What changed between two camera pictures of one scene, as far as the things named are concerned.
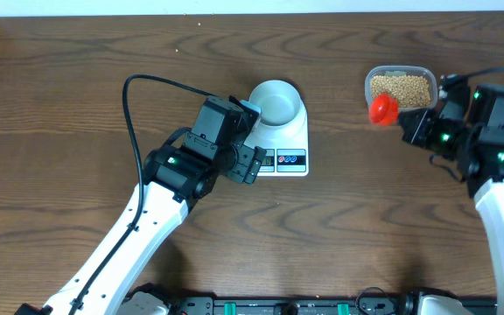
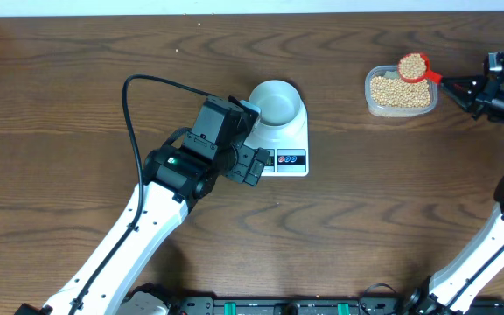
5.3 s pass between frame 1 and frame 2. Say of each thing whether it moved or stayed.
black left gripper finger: stayed
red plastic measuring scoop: moved
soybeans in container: stayed
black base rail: stayed
